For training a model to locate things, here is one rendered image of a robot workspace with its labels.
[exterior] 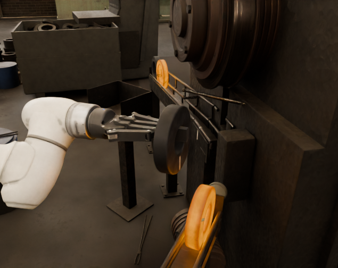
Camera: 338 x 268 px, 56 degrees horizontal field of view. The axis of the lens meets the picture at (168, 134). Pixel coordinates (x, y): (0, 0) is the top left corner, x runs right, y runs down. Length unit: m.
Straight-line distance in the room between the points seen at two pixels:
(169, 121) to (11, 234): 1.44
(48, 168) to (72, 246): 1.02
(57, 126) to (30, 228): 1.20
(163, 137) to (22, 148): 0.34
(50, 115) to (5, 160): 0.14
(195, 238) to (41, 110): 0.48
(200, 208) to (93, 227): 1.17
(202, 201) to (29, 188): 0.39
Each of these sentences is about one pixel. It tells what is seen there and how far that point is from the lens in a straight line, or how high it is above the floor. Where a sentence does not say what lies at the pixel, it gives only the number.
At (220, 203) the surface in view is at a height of 0.70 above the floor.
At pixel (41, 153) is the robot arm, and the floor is 0.87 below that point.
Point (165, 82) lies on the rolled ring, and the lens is 1.98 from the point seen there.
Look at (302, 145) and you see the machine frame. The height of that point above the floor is 0.87.
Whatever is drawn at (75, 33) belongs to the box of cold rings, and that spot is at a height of 0.70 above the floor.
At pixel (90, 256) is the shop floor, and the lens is 1.71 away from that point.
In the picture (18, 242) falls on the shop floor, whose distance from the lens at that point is 1.89.
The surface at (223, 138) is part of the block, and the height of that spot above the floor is 0.79.
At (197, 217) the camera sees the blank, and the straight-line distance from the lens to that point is 0.73.
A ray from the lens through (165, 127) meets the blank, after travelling 0.64.
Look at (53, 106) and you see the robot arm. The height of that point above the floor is 0.95.
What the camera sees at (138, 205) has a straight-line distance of 1.93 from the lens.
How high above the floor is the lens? 1.24
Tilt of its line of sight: 27 degrees down
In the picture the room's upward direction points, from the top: straight up
